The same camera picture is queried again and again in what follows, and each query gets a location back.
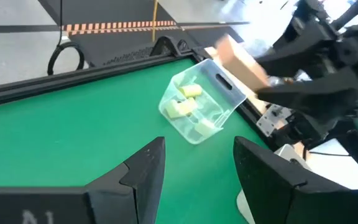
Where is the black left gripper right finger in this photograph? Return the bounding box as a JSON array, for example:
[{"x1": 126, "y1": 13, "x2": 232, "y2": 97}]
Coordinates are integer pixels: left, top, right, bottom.
[{"x1": 232, "y1": 135, "x2": 358, "y2": 224}]

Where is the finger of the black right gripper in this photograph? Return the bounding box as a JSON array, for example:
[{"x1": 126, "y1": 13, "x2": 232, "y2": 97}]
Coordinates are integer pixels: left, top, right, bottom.
[
  {"x1": 255, "y1": 42, "x2": 338, "y2": 77},
  {"x1": 255, "y1": 67, "x2": 358, "y2": 118}
]

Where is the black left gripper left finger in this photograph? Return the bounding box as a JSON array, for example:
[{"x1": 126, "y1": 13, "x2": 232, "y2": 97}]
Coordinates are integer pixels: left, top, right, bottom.
[{"x1": 0, "y1": 136, "x2": 167, "y2": 224}]

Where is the tan wooden block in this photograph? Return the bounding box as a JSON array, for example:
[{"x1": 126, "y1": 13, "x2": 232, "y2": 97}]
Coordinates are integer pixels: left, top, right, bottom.
[{"x1": 214, "y1": 33, "x2": 272, "y2": 93}]

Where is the yellow rectangular block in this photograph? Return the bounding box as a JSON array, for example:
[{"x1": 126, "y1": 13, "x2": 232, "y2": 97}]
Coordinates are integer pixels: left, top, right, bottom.
[{"x1": 178, "y1": 83, "x2": 203, "y2": 98}]

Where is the small yellow cube block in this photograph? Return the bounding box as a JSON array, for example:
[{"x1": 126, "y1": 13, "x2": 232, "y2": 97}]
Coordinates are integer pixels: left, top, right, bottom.
[{"x1": 195, "y1": 119, "x2": 217, "y2": 138}]

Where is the wooden side board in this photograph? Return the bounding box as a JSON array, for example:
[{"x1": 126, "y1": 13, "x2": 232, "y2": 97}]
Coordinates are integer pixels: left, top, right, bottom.
[{"x1": 204, "y1": 45, "x2": 272, "y2": 115}]

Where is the clear plastic bin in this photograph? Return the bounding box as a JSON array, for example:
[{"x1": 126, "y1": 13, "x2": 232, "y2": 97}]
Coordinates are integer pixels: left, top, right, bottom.
[{"x1": 158, "y1": 58, "x2": 247, "y2": 146}]

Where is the black hazard-striped floor mat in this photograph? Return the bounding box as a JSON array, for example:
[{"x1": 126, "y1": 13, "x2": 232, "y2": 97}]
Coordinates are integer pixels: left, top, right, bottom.
[{"x1": 37, "y1": 0, "x2": 250, "y2": 68}]

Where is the silver metal bracket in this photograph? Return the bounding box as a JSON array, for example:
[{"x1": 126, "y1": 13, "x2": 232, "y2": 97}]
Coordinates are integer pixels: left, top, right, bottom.
[{"x1": 255, "y1": 104, "x2": 293, "y2": 138}]

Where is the black aluminium table frame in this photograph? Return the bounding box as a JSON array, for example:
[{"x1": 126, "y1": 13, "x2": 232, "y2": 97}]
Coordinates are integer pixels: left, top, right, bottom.
[{"x1": 0, "y1": 46, "x2": 279, "y2": 150}]

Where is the yellow hanging cable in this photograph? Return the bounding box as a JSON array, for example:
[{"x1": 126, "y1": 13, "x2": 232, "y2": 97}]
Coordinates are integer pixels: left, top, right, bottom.
[{"x1": 151, "y1": 0, "x2": 160, "y2": 43}]

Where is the black hanging power cable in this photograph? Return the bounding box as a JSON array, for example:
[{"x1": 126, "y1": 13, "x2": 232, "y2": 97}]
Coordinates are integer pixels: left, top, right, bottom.
[{"x1": 47, "y1": 0, "x2": 86, "y2": 77}]

